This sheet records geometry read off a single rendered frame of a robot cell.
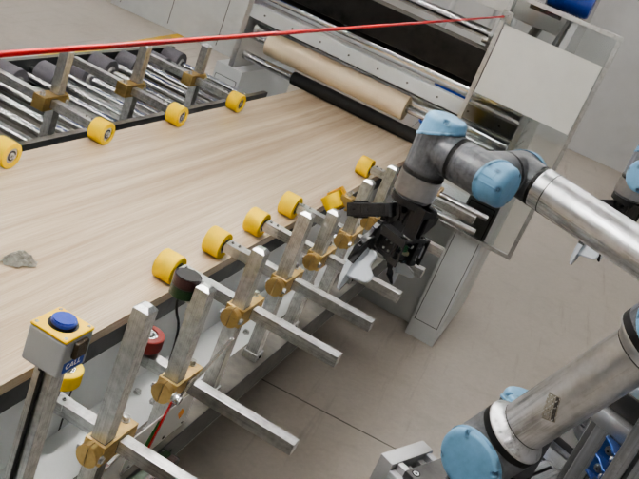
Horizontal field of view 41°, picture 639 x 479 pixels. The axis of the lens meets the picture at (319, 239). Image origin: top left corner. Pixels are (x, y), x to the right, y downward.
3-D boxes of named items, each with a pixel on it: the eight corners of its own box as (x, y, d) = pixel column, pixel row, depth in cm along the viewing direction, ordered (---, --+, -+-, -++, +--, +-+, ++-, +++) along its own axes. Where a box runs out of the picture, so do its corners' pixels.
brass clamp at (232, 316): (261, 315, 219) (267, 298, 217) (236, 333, 207) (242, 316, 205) (241, 303, 220) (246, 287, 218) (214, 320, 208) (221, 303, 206)
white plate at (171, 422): (185, 422, 206) (198, 390, 202) (122, 475, 183) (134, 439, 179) (183, 421, 206) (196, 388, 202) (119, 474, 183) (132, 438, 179)
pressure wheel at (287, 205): (288, 216, 282) (293, 221, 289) (300, 195, 283) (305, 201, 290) (273, 207, 283) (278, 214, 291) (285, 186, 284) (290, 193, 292)
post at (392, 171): (349, 285, 311) (400, 166, 293) (345, 288, 308) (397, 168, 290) (340, 280, 312) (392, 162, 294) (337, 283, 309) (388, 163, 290)
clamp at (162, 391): (197, 384, 200) (203, 367, 198) (165, 408, 188) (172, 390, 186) (177, 372, 202) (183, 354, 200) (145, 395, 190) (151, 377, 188)
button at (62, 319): (81, 328, 134) (84, 319, 133) (64, 337, 130) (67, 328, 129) (60, 316, 135) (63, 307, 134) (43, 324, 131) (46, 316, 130)
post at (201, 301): (155, 458, 201) (218, 286, 183) (146, 465, 198) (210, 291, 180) (143, 450, 202) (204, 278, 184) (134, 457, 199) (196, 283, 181)
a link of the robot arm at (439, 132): (458, 128, 140) (418, 105, 144) (431, 187, 144) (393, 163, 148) (481, 128, 146) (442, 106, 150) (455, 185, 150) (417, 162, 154)
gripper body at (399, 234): (391, 271, 150) (418, 210, 145) (359, 245, 155) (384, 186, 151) (418, 268, 156) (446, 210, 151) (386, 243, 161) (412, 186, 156)
